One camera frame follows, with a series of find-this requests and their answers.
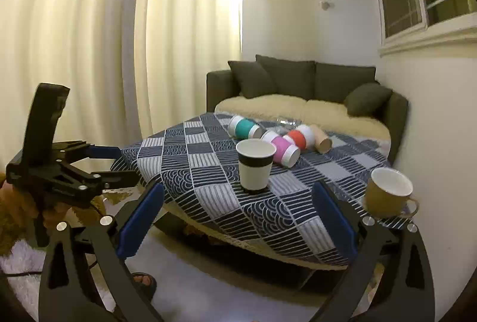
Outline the dark olive sofa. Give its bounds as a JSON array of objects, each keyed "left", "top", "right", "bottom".
[{"left": 206, "top": 54, "right": 410, "bottom": 167}]

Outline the clear glass saucer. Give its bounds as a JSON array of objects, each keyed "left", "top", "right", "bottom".
[{"left": 358, "top": 194, "right": 419, "bottom": 230}]

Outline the person's foot in sandal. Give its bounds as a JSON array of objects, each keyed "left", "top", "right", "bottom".
[{"left": 130, "top": 271, "right": 158, "bottom": 302}]

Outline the dark olive cushion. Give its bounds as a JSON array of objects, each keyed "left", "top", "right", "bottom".
[
  {"left": 255, "top": 54, "right": 316, "bottom": 101},
  {"left": 343, "top": 82, "right": 394, "bottom": 118},
  {"left": 227, "top": 60, "right": 278, "bottom": 100},
  {"left": 314, "top": 62, "right": 377, "bottom": 103}
]

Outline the white cup with teal sleeve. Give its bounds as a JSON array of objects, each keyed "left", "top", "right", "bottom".
[{"left": 227, "top": 115, "right": 267, "bottom": 140}]

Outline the black cable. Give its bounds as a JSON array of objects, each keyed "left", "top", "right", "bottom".
[{"left": 0, "top": 269, "right": 43, "bottom": 278}]

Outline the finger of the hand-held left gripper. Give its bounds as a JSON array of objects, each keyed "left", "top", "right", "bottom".
[
  {"left": 51, "top": 140, "right": 122, "bottom": 161},
  {"left": 60, "top": 162, "right": 141, "bottom": 196}
]

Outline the navy patterned tablecloth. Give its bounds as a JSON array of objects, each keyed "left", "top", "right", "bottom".
[{"left": 110, "top": 112, "right": 420, "bottom": 267}]

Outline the white cup with black band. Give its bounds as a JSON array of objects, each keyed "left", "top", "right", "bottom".
[{"left": 236, "top": 138, "right": 277, "bottom": 192}]

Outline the mustard yellow mug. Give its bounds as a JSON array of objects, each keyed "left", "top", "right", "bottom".
[{"left": 362, "top": 167, "right": 420, "bottom": 219}]

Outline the cream curtain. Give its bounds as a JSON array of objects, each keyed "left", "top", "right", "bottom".
[
  {"left": 133, "top": 0, "right": 244, "bottom": 139},
  {"left": 0, "top": 0, "right": 150, "bottom": 175}
]

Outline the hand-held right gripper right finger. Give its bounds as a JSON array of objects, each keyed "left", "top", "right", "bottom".
[{"left": 309, "top": 180, "right": 436, "bottom": 322}]

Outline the person's left hand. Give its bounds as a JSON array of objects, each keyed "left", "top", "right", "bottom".
[{"left": 42, "top": 203, "right": 75, "bottom": 230}]

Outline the white fluffy rug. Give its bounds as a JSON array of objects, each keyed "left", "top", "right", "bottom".
[{"left": 0, "top": 243, "right": 117, "bottom": 312}]

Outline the cream fleece blanket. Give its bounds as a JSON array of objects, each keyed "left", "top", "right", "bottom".
[{"left": 215, "top": 93, "right": 391, "bottom": 144}]

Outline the white cup with pink sleeve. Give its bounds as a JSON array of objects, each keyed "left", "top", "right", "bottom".
[{"left": 260, "top": 130, "right": 301, "bottom": 169}]

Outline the white cup with red sleeve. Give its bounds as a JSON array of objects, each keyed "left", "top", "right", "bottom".
[{"left": 283, "top": 124, "right": 317, "bottom": 153}]

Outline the brown paper cup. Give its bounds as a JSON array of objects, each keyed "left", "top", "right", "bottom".
[{"left": 309, "top": 124, "right": 333, "bottom": 154}]

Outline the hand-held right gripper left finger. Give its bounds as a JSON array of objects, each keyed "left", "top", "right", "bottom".
[{"left": 37, "top": 180, "right": 165, "bottom": 322}]

